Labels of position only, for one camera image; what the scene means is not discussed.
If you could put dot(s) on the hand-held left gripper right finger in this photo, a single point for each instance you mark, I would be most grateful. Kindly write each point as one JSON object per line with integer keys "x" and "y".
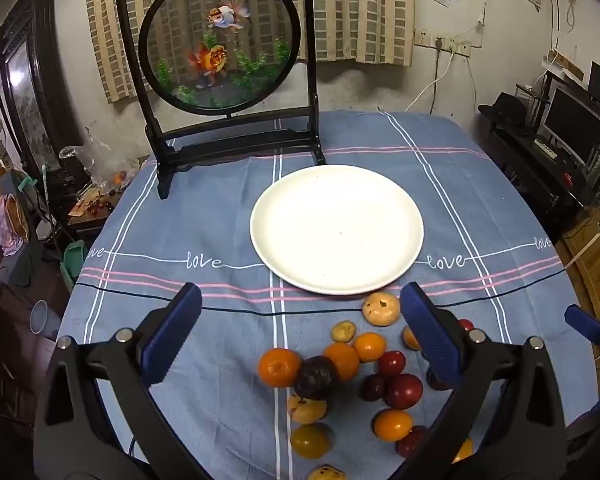
{"x": 432, "y": 330}

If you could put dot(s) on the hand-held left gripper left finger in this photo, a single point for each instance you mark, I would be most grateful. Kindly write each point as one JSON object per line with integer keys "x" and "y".
{"x": 170, "y": 332}

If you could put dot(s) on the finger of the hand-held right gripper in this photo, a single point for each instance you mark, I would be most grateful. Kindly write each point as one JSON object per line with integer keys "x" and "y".
{"x": 592, "y": 414}
{"x": 585, "y": 322}

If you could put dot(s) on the blotched tan passion fruit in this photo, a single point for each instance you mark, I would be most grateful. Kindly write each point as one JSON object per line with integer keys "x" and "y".
{"x": 410, "y": 338}

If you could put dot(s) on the small red plum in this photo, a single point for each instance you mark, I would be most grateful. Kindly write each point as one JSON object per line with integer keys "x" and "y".
{"x": 466, "y": 325}

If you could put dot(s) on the dark purple plum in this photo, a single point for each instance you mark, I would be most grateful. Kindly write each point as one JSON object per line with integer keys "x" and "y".
{"x": 373, "y": 387}
{"x": 436, "y": 381}

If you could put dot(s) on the small orange mandarin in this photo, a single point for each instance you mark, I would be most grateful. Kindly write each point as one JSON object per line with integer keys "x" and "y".
{"x": 393, "y": 424}
{"x": 369, "y": 346}

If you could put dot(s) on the small tan round fruit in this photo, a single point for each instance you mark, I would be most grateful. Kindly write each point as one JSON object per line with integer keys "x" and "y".
{"x": 343, "y": 331}

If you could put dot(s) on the dark red plum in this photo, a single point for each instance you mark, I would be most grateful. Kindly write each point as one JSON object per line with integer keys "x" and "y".
{"x": 411, "y": 441}

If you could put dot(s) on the yellow-orange mandarin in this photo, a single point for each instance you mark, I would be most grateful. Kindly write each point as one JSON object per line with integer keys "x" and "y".
{"x": 464, "y": 451}

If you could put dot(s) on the dark purple passion fruit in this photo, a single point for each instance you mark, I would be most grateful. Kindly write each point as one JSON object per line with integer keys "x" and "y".
{"x": 315, "y": 377}

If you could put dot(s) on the white round plate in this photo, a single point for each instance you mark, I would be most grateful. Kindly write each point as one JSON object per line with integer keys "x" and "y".
{"x": 337, "y": 230}

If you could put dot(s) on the smooth tan passion fruit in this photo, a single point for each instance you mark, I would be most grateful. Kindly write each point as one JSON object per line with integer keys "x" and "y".
{"x": 306, "y": 410}

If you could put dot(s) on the green-yellow mandarin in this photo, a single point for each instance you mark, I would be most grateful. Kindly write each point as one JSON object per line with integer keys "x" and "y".
{"x": 310, "y": 441}

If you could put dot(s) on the small tan passion fruit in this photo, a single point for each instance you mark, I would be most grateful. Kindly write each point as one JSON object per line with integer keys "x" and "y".
{"x": 326, "y": 473}

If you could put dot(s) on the large tan passion fruit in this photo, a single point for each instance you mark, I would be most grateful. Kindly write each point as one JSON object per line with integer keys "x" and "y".
{"x": 381, "y": 308}

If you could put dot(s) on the green dustpan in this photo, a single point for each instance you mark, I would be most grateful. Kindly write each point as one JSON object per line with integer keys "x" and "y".
{"x": 72, "y": 260}

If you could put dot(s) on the blue striped tablecloth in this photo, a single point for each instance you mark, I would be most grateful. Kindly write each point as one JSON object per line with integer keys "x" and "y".
{"x": 180, "y": 210}

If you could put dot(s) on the grey plastic cup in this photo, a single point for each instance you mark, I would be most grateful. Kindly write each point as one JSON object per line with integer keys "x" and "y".
{"x": 42, "y": 317}

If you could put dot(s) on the low wooden side table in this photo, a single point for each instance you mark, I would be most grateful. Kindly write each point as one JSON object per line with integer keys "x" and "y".
{"x": 87, "y": 212}

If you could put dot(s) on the black desk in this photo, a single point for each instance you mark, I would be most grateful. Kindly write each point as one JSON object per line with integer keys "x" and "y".
{"x": 530, "y": 170}

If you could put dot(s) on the pink cloth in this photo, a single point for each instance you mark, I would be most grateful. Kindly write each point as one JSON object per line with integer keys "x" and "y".
{"x": 12, "y": 230}

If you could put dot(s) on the clear plastic bag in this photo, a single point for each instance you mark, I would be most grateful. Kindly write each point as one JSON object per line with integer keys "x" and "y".
{"x": 95, "y": 160}

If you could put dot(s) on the computer monitor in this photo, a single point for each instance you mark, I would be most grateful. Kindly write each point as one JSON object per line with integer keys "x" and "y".
{"x": 572, "y": 125}

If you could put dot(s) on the black hat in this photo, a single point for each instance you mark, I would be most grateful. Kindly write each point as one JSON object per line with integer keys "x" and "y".
{"x": 505, "y": 110}

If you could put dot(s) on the long cardboard box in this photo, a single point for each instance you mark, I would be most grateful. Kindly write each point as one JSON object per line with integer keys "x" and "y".
{"x": 565, "y": 64}

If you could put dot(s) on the dark wooden framed picture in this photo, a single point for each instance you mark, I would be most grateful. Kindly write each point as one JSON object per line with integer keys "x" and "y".
{"x": 25, "y": 85}

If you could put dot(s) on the beige checked curtain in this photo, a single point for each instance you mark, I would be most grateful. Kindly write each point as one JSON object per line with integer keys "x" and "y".
{"x": 355, "y": 10}

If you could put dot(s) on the white wall socket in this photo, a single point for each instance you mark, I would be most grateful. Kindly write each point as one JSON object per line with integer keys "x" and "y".
{"x": 450, "y": 45}

